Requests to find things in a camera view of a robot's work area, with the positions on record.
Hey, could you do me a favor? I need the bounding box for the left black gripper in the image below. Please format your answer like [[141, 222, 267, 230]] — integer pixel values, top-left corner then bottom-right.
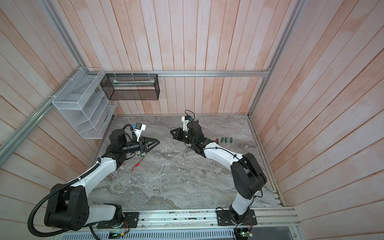
[[121, 135, 160, 154]]

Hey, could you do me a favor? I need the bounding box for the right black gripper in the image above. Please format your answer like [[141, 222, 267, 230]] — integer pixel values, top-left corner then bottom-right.
[[170, 128, 197, 147]]

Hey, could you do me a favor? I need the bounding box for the red gel pen top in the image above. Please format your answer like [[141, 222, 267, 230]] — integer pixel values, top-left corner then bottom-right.
[[131, 154, 147, 172]]

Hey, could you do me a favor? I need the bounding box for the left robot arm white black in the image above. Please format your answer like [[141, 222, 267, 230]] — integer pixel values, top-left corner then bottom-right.
[[44, 129, 160, 231]]

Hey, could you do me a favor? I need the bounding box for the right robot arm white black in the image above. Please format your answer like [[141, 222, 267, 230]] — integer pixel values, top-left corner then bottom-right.
[[170, 120, 267, 218]]

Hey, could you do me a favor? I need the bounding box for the black mesh basket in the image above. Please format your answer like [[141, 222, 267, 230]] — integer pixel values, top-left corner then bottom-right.
[[100, 73, 160, 101]]

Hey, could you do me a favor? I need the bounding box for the green circuit board left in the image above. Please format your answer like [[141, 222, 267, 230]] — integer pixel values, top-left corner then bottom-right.
[[108, 232, 125, 240]]

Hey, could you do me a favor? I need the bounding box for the green circuit board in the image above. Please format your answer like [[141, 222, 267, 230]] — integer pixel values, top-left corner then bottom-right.
[[108, 232, 125, 240], [233, 229, 253, 240]]

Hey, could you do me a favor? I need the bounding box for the green circuit board right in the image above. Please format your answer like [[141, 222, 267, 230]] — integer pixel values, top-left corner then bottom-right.
[[233, 229, 253, 240]]

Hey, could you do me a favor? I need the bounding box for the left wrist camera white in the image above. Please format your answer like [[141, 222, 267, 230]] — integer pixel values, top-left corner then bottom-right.
[[131, 123, 146, 142]]

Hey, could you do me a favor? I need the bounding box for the black corrugated cable left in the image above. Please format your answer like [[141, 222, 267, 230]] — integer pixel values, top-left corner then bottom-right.
[[27, 163, 101, 238]]

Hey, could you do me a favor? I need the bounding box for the aluminium frame rail back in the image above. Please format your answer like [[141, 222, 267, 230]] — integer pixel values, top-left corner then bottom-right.
[[102, 70, 270, 77]]

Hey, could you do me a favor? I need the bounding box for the aluminium frame rail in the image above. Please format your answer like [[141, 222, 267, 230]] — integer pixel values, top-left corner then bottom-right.
[[1, 67, 83, 167], [102, 70, 270, 77]]

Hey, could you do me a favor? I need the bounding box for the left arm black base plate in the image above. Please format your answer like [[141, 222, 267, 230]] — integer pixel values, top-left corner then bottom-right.
[[97, 212, 139, 229]]

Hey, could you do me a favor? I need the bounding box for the white wire mesh shelf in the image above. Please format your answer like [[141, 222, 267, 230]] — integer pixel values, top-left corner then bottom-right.
[[53, 68, 117, 140]]

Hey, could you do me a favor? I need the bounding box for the aluminium mounting rail front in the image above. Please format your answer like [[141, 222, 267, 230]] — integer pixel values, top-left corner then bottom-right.
[[51, 206, 302, 233]]

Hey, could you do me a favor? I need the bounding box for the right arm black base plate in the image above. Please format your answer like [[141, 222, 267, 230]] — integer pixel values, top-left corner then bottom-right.
[[216, 209, 258, 227]]

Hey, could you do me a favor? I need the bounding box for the aluminium frame rail left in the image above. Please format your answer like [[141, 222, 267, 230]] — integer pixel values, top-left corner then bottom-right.
[[1, 67, 83, 167]]

